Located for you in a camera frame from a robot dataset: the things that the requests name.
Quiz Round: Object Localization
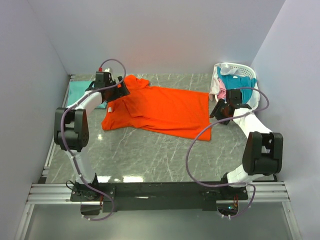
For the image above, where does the orange t shirt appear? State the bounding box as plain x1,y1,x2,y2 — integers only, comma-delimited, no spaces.
101,75,211,141

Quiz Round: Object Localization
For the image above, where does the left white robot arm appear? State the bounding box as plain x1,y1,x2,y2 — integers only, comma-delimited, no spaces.
53,70,130,190

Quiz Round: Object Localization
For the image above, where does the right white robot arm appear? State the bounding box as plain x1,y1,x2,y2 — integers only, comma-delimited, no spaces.
210,89,284,187

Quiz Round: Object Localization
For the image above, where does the pink garment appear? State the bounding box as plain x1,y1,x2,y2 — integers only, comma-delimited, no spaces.
217,78,227,100

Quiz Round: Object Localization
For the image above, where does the blue garment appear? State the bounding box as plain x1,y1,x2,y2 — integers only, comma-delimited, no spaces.
218,68,257,104

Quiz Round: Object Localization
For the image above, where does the white laundry basket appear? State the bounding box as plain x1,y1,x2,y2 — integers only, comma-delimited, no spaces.
231,63,260,109

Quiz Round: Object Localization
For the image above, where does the white garment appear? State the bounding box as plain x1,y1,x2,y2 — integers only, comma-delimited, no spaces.
208,63,237,102

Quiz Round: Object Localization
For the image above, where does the black base beam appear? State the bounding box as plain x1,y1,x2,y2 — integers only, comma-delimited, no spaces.
70,182,249,213

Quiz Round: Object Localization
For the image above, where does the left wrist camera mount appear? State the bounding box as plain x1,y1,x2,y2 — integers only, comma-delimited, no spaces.
97,66,113,75

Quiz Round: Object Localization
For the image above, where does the aluminium frame rail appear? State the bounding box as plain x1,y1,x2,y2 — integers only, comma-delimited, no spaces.
13,74,76,240

